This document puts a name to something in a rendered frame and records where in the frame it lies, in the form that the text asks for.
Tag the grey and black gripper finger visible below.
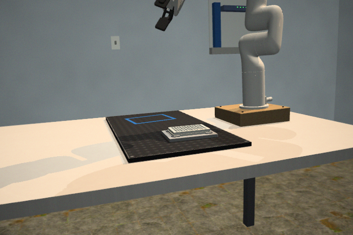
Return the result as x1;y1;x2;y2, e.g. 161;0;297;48
155;7;174;31
154;0;170;9

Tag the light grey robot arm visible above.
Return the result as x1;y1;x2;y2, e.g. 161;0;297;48
239;0;283;110

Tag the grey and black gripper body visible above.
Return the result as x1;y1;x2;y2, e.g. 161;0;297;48
166;0;185;16

